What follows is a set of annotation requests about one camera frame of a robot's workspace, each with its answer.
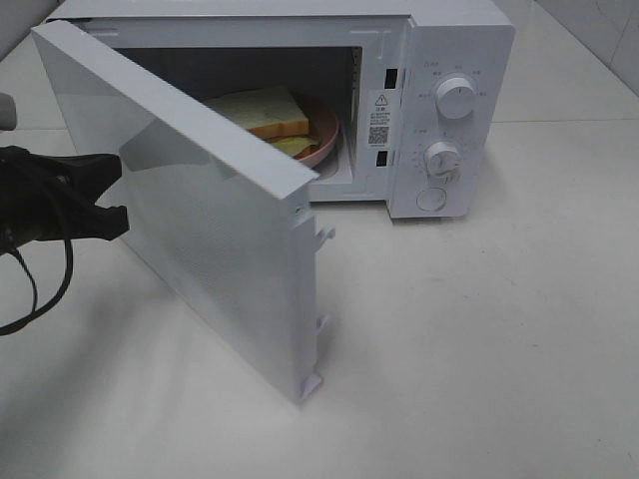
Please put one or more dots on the upper white power knob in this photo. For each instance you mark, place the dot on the upper white power knob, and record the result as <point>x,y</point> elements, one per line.
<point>455,97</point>

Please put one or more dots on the white microwave oven body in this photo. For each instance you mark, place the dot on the white microwave oven body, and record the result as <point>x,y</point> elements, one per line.
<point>336,51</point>

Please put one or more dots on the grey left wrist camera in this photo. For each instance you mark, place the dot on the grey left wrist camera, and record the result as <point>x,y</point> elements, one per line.
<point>8,113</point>

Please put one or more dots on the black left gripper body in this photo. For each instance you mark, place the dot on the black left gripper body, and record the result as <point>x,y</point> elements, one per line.
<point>30,207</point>

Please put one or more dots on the white warning label sticker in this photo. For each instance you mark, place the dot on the white warning label sticker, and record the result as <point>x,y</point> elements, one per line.
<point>381,117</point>

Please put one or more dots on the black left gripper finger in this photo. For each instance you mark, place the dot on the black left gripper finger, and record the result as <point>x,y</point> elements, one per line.
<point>88,176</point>
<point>87,221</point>

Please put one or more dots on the round white door release button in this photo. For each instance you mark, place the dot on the round white door release button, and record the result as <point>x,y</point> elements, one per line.
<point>431,200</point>

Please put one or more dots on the pink plate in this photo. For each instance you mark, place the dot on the pink plate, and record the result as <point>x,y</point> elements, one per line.
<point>324,127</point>

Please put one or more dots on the lower white timer knob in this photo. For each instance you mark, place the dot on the lower white timer knob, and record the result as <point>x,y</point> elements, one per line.
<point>442,158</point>

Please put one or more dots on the white microwave door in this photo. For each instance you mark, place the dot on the white microwave door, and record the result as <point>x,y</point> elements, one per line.
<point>223,218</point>

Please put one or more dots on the sandwich with white bread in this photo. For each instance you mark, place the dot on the sandwich with white bread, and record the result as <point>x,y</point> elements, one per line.
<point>271,114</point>

